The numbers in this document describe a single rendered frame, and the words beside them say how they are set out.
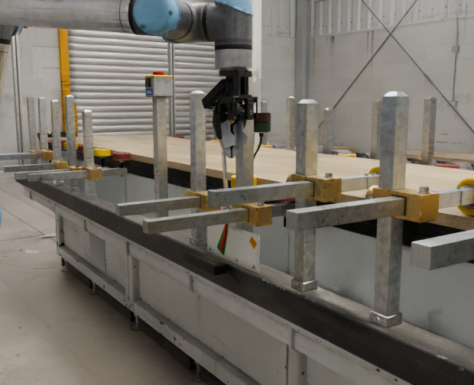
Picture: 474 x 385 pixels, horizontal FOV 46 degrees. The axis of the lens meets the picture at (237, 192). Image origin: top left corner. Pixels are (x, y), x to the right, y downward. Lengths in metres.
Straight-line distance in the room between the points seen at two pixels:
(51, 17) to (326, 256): 0.92
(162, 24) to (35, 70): 8.07
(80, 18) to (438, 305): 1.02
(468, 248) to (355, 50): 10.23
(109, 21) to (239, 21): 0.29
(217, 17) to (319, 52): 10.27
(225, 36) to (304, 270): 0.57
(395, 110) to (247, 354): 1.24
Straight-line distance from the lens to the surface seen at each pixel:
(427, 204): 1.05
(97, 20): 1.34
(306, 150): 1.26
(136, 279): 2.85
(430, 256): 0.72
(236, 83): 1.34
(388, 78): 10.38
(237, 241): 1.51
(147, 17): 1.26
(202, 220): 1.38
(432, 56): 9.86
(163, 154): 1.92
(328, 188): 1.22
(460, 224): 1.25
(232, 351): 2.16
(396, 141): 1.08
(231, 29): 1.34
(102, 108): 9.56
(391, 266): 1.12
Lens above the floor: 1.13
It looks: 9 degrees down
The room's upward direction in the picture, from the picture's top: straight up
